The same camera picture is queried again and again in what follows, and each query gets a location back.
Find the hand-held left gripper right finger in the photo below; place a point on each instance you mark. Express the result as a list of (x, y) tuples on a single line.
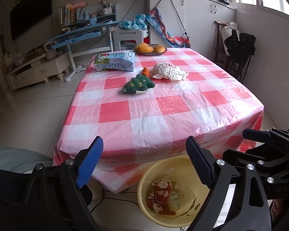
[(200, 163)]

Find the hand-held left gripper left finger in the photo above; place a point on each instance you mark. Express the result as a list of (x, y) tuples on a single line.
[(90, 163)]

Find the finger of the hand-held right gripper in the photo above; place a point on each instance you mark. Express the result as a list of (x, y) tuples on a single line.
[(257, 136), (240, 157)]

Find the small white drink carton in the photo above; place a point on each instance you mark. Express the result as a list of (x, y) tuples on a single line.
[(175, 199)]

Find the red snack packet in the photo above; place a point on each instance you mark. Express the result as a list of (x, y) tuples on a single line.
[(160, 193)]

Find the yellow plastic basin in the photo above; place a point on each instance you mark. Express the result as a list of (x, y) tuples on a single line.
[(149, 173)]

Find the green plush toy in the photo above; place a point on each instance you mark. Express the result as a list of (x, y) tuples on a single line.
[(137, 84)]

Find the white paper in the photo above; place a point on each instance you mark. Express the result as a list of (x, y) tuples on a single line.
[(169, 71)]

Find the green white milk carton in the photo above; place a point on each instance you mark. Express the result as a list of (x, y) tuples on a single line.
[(115, 61)]

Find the small orange peel piece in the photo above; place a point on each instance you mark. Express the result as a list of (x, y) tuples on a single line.
[(146, 72)]

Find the red white checkered tablecloth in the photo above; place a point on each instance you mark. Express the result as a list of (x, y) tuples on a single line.
[(139, 115)]

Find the pale green chair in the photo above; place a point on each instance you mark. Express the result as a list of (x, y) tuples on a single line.
[(12, 158)]

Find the black bag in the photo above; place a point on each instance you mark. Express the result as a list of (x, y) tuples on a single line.
[(245, 43)]

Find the dark wooden chair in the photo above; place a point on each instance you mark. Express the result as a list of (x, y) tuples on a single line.
[(219, 43)]

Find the cream television cabinet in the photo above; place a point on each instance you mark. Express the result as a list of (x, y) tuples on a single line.
[(38, 69)]

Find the white bag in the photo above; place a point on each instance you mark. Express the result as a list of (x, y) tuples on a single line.
[(227, 32)]

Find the pink kettlebell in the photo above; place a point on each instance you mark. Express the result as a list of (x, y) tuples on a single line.
[(50, 54)]

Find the brown fruit basket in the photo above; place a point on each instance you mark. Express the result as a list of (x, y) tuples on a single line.
[(150, 53)]

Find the yellow mango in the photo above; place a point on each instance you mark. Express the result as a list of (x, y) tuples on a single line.
[(141, 45), (159, 48), (148, 49)]

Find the blue study desk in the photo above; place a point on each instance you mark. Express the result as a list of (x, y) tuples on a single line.
[(81, 32)]

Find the white plastic stool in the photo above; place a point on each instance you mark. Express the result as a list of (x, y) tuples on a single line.
[(127, 37)]

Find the red container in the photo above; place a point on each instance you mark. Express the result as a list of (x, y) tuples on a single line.
[(147, 40)]

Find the colourful kite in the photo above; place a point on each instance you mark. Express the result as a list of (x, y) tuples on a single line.
[(159, 26)]

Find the row of books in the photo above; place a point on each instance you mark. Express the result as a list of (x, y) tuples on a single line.
[(69, 15)]

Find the blue patterned cloth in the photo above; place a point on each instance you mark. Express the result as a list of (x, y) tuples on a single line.
[(137, 20)]

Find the white pen holder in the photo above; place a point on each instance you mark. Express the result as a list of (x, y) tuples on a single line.
[(106, 10)]

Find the black television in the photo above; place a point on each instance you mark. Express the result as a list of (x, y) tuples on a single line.
[(31, 19)]

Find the pink soft toy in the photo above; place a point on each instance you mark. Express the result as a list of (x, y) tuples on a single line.
[(79, 4)]

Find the white wall cabinet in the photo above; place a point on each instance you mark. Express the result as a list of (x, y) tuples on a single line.
[(200, 16)]

